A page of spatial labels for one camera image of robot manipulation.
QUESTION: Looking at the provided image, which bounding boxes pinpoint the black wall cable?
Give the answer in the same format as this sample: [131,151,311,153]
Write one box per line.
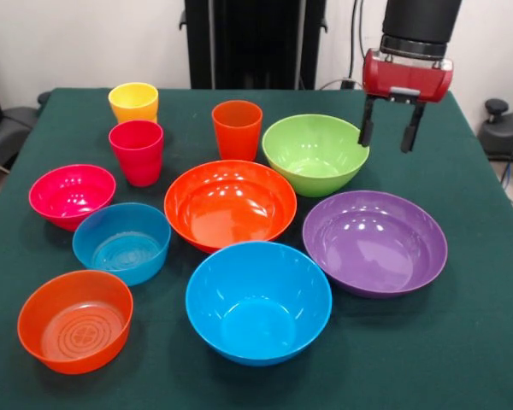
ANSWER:
[348,0,369,89]

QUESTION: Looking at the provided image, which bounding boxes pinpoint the large blue bowl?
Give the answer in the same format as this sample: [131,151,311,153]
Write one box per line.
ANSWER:
[185,241,333,367]

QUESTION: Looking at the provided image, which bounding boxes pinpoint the purple bowl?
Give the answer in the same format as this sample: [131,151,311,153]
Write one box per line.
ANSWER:
[302,190,449,299]

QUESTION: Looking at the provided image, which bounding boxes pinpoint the dark green tablecloth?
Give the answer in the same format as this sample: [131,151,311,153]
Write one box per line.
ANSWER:
[0,87,513,410]

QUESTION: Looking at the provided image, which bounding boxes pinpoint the pink bowl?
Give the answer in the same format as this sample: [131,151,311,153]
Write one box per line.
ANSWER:
[27,164,117,232]

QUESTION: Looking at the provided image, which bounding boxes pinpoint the orange cup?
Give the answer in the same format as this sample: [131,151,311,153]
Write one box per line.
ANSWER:
[211,100,264,162]

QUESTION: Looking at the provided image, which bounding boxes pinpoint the yellow cup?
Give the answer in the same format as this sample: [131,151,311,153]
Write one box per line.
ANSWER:
[107,82,160,125]

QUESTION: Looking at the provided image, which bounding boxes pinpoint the small orange bowl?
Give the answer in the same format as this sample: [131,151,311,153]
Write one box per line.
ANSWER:
[16,269,134,376]

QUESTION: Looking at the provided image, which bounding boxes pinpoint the pink cup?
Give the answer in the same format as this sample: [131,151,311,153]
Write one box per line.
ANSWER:
[108,120,165,188]

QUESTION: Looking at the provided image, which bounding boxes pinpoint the dark grey stand base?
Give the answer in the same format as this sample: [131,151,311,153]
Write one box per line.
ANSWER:
[0,91,52,172]
[477,98,513,191]

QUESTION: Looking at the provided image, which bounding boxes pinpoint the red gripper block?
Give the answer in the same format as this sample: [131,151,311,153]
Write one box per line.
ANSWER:
[357,48,454,154]

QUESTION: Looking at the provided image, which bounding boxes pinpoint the green bowl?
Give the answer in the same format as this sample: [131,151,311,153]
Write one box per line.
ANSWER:
[261,113,371,198]

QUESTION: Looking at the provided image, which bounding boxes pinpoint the small blue bowl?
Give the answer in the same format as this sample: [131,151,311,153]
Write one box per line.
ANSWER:
[71,202,173,287]

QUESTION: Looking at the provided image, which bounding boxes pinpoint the large orange bowl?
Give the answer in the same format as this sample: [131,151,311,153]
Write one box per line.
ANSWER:
[163,160,298,254]

